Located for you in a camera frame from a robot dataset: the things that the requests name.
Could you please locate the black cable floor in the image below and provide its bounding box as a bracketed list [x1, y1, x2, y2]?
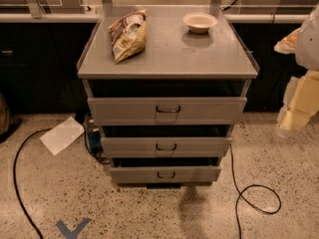
[228, 143, 283, 239]
[12, 127, 53, 239]

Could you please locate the grey middle drawer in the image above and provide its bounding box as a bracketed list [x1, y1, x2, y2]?
[101, 137, 231, 158]

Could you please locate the grey top drawer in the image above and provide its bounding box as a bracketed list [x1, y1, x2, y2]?
[88, 97, 246, 125]

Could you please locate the grey bottom drawer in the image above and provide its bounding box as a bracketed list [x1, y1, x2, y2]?
[111, 165, 221, 184]

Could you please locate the white paper bowl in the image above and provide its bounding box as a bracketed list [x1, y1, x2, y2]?
[182, 13, 217, 34]

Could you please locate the white paper sheet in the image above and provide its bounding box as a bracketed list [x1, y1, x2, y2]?
[40, 117, 84, 155]

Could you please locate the black cable right floor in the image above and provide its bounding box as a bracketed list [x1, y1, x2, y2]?
[228, 143, 283, 239]

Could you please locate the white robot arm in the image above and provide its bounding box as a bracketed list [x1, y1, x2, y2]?
[274, 6, 319, 138]

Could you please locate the black cable left floor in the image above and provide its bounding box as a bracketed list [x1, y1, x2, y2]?
[12, 127, 53, 239]

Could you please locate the grey drawer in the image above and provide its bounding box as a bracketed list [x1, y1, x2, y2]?
[88, 97, 246, 125]
[101, 137, 231, 158]
[111, 165, 221, 184]

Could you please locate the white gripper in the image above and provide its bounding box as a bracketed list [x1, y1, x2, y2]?
[274, 28, 319, 137]

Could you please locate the blue power box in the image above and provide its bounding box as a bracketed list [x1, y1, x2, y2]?
[86, 116, 103, 153]

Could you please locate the blue tape floor marker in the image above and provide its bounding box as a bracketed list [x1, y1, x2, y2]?
[56, 218, 91, 239]

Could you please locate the yellow brown chip bag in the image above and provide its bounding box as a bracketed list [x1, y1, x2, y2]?
[108, 10, 147, 64]

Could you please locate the grey metal drawer cabinet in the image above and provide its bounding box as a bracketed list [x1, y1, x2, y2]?
[76, 5, 260, 189]

